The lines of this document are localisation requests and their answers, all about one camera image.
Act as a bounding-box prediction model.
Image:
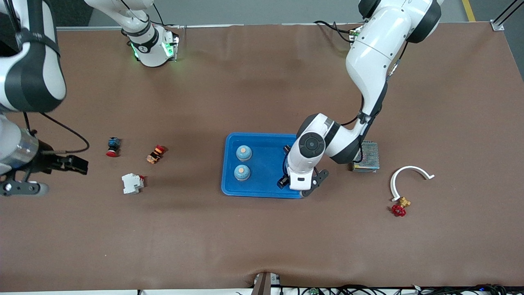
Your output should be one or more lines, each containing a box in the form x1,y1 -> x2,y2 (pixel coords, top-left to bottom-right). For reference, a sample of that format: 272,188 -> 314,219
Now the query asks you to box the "blue plastic tray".
221,132 -> 308,199

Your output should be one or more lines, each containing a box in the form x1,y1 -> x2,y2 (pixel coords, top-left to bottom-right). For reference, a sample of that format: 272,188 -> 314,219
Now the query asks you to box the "red mushroom button blue base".
106,137 -> 122,158

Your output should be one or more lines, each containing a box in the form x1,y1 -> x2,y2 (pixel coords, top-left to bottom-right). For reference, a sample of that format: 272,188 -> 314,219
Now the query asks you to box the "white circuit breaker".
121,172 -> 146,195

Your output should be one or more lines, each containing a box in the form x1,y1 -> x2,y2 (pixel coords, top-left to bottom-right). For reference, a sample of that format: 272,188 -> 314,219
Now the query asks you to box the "metal mesh power supply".
348,141 -> 380,173

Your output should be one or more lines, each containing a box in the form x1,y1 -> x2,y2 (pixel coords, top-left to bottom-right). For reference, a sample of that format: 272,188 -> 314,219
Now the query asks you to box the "orange red push button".
146,144 -> 167,165

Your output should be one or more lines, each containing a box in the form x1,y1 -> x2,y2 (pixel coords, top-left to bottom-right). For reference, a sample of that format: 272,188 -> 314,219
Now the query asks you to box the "metal table clamp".
251,272 -> 283,295

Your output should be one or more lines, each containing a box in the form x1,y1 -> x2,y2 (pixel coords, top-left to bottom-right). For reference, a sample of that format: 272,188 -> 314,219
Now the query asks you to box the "white curved plastic arc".
390,166 -> 435,202

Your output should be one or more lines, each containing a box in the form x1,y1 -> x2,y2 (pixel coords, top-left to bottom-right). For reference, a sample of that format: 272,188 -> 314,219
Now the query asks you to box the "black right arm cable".
23,111 -> 90,155

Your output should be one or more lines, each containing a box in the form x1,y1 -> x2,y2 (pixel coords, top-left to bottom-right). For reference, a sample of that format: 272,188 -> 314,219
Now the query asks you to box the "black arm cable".
23,111 -> 90,155
340,39 -> 410,164

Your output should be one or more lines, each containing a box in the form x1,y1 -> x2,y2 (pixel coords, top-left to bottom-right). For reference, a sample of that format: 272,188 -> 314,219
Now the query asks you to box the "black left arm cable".
340,39 -> 410,164

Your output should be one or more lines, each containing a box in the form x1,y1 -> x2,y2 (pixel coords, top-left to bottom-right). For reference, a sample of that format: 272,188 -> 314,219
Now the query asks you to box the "brass valve red handle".
391,197 -> 412,218

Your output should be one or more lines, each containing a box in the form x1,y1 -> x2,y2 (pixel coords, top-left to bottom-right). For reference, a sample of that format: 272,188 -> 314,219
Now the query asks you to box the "black cable bundle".
282,284 -> 524,295

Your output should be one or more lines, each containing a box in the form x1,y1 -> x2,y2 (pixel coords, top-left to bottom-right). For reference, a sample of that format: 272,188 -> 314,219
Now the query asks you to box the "black left base cable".
314,20 -> 361,41

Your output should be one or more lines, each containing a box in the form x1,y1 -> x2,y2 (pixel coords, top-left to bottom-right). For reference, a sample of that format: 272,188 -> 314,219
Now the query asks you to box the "grey aluminium frame profile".
490,0 -> 524,32

